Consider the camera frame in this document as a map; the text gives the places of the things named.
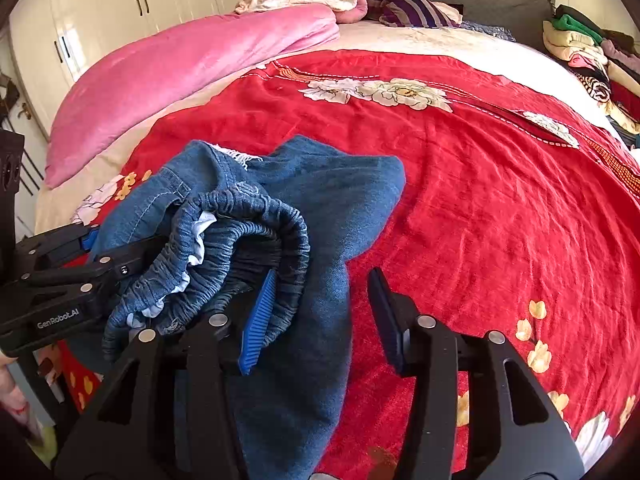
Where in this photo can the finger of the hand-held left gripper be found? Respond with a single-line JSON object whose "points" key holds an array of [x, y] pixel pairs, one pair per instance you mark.
{"points": [[120, 266], [89, 240]]}

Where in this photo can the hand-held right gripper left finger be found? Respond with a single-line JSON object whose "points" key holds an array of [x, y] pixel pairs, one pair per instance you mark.
{"points": [[256, 325]]}

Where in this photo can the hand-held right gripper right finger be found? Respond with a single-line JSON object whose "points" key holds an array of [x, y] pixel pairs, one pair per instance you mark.
{"points": [[386, 320]]}

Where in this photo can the blue denim pants lace hem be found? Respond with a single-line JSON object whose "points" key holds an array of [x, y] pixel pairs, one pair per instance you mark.
{"points": [[325, 200]]}

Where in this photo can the person's left hand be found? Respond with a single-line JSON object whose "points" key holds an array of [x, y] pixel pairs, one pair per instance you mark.
{"points": [[11, 385]]}

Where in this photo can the person's green jacket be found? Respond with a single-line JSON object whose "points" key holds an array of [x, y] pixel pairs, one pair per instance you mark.
{"points": [[47, 442]]}

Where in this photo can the red floral bedspread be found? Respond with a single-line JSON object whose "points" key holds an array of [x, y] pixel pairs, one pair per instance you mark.
{"points": [[475, 185]]}

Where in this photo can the pink plush blanket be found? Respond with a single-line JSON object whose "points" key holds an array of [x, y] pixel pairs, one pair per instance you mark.
{"points": [[175, 65]]}

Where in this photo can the cream wardrobe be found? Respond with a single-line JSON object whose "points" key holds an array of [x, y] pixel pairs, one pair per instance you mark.
{"points": [[110, 5]]}

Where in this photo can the grey-blue patterned cloth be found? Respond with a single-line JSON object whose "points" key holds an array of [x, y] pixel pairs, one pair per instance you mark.
{"points": [[487, 31]]}

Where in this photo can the purple striped pillow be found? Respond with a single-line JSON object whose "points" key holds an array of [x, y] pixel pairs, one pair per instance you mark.
{"points": [[405, 7]]}

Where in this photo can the pile of folded clothes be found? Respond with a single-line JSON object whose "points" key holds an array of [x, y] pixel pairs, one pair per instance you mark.
{"points": [[585, 45]]}

